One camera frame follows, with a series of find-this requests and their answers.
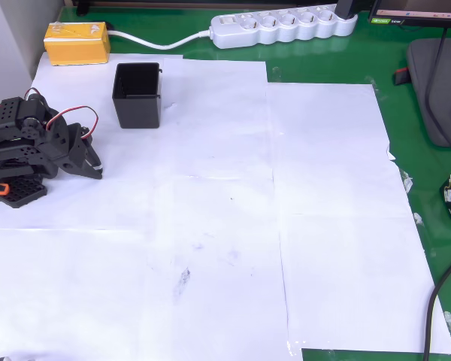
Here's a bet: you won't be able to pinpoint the thin black cable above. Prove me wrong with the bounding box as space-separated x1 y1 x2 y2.
423 26 451 161

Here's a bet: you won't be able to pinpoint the green desk mat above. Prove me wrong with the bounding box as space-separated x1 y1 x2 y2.
32 0 451 361

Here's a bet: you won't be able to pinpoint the white power cable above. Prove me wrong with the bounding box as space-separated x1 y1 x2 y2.
105 28 213 51

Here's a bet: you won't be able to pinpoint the thick black cable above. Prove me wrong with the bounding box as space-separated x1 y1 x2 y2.
422 246 451 361

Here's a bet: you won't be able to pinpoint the taped white paper sheets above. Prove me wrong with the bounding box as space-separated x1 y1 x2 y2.
0 51 451 361

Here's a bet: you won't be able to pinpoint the red black small tag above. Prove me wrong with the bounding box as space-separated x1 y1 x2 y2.
392 65 411 87

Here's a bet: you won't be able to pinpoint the black square container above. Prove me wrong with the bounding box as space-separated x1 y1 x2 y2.
111 62 164 130

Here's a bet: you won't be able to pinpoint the white power strip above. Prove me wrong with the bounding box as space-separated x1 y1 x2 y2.
209 4 359 50

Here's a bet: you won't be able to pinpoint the black power plug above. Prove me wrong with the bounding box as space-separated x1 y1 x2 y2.
335 0 359 21

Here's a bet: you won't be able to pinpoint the grey monitor stand base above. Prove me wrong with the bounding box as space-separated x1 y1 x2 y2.
405 37 451 150

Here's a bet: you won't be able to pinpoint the yellow cardboard box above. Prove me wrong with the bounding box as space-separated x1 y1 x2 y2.
44 21 111 67

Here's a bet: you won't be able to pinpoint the black screen with stickers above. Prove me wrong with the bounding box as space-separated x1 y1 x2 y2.
368 0 451 29

